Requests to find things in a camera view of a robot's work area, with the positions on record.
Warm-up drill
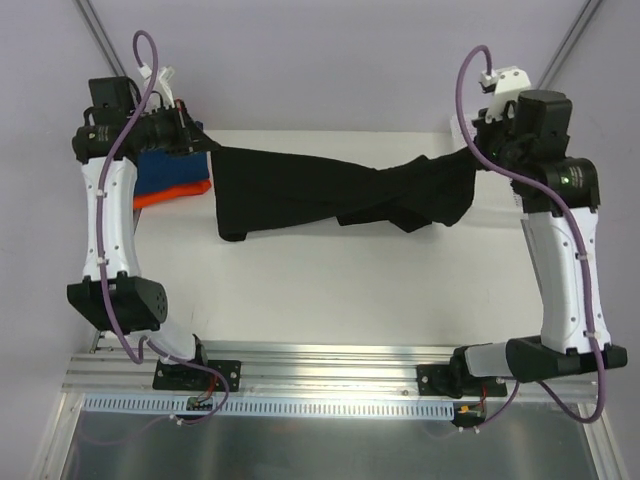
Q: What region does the black t shirt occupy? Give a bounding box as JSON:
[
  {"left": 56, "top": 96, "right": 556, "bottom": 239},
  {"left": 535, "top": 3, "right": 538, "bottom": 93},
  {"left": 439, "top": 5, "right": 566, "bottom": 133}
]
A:
[{"left": 211, "top": 147, "right": 476, "bottom": 242}]

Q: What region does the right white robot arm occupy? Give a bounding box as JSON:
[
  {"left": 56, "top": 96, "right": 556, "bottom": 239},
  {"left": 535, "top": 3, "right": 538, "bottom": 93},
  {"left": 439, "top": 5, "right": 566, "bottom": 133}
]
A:
[{"left": 447, "top": 89, "right": 628, "bottom": 395}]

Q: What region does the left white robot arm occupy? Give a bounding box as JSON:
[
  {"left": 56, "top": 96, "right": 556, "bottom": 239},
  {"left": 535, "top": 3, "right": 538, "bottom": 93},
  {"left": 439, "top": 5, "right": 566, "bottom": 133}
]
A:
[{"left": 67, "top": 76, "right": 219, "bottom": 388}]

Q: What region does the folded blue t shirt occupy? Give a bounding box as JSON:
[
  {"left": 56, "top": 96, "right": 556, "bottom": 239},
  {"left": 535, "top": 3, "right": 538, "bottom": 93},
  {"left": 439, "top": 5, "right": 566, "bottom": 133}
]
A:
[{"left": 134, "top": 150, "right": 211, "bottom": 196}]

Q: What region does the white perforated plastic basket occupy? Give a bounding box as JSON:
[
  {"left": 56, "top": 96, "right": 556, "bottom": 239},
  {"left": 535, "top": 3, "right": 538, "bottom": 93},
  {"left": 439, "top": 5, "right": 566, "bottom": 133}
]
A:
[{"left": 450, "top": 114, "right": 475, "bottom": 150}]

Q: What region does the folded orange t shirt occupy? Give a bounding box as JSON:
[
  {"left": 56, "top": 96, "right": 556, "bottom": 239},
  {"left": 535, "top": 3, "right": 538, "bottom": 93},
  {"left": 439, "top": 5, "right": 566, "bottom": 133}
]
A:
[{"left": 133, "top": 180, "right": 212, "bottom": 209}]

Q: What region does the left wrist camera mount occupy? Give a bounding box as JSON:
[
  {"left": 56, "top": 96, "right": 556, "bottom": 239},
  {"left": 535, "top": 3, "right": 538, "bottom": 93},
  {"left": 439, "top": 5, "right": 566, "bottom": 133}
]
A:
[{"left": 138, "top": 63, "right": 175, "bottom": 111}]

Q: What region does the aluminium frame rail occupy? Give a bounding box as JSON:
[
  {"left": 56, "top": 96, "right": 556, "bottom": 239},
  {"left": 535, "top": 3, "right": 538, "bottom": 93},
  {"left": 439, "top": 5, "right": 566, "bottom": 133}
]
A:
[{"left": 63, "top": 338, "right": 601, "bottom": 401}]

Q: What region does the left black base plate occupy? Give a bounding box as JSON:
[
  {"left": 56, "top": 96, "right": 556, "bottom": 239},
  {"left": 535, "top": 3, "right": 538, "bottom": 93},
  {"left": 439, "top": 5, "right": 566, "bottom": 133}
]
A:
[{"left": 152, "top": 359, "right": 242, "bottom": 392}]

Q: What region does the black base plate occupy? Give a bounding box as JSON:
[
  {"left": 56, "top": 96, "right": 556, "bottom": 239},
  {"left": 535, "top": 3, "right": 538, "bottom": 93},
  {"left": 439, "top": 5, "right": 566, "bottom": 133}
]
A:
[
  {"left": 152, "top": 359, "right": 242, "bottom": 392},
  {"left": 416, "top": 364, "right": 507, "bottom": 399}
]

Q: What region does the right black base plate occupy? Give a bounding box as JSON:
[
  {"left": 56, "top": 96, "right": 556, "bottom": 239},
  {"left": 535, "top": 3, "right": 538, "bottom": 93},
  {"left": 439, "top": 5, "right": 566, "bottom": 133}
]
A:
[{"left": 416, "top": 364, "right": 507, "bottom": 399}]

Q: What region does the white slotted cable duct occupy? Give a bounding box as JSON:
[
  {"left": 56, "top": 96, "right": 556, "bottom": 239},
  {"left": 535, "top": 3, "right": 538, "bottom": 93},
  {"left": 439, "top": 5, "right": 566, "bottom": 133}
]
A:
[{"left": 83, "top": 394, "right": 455, "bottom": 421}]

